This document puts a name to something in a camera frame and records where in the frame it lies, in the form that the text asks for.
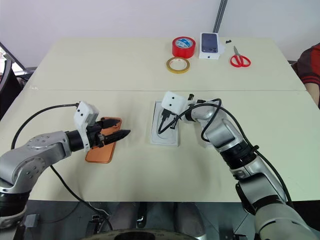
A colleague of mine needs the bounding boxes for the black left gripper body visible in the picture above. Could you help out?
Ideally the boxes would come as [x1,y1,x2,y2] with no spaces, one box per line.
[86,119,107,149]

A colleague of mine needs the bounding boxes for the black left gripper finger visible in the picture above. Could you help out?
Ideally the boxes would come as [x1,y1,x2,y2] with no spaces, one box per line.
[102,118,123,130]
[102,129,132,146]

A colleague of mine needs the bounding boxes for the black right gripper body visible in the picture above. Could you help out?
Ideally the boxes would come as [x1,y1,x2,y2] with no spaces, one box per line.
[161,108,179,122]

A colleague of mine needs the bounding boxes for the orange phone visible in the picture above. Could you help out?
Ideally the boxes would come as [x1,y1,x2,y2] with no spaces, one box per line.
[84,116,123,164]

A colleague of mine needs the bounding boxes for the white phone box base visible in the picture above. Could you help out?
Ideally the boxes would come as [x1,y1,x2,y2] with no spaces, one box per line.
[149,99,181,147]

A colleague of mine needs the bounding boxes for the white box with phone print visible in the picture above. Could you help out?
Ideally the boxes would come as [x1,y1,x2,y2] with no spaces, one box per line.
[198,32,221,61]

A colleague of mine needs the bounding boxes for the small grey box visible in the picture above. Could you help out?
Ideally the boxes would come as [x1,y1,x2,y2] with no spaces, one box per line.
[24,213,40,229]

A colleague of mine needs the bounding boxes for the yellow tape roll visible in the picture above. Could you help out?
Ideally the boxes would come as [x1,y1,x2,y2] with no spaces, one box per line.
[164,56,191,75]

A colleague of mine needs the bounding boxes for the red tape roll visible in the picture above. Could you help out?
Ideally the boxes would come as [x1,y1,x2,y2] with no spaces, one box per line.
[171,36,197,59]

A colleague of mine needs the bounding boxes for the black chair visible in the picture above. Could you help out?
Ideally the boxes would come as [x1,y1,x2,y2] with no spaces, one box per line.
[0,41,36,118]

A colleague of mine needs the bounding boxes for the black striped pole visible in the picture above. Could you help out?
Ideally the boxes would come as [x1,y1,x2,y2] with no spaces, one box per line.
[212,0,229,34]

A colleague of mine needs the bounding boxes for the person in red striped shirt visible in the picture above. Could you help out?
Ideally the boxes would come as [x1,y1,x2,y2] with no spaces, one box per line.
[296,42,320,86]

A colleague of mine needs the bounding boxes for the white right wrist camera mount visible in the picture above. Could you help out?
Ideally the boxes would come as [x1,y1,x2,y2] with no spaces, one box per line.
[160,91,189,116]

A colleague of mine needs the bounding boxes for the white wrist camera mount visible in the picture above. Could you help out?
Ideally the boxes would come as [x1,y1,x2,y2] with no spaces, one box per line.
[160,91,189,116]
[73,100,101,151]

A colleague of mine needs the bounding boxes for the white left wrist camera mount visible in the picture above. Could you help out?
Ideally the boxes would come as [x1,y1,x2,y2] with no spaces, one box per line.
[73,100,101,151]

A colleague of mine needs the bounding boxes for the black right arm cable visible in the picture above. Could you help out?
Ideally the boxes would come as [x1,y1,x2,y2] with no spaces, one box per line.
[157,93,294,208]

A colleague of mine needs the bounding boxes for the red handled scissors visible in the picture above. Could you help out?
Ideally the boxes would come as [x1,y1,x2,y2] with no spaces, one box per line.
[229,45,252,69]

